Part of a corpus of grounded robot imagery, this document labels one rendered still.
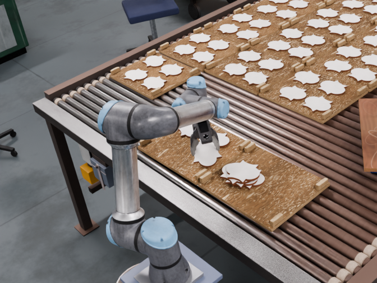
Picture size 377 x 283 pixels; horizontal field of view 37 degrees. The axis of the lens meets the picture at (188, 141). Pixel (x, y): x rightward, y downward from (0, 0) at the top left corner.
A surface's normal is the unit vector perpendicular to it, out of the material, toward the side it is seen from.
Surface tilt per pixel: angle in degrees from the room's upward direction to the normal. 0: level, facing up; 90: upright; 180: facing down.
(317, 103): 0
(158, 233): 4
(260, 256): 0
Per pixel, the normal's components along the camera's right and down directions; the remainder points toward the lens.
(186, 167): -0.13, -0.81
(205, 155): -0.08, -0.66
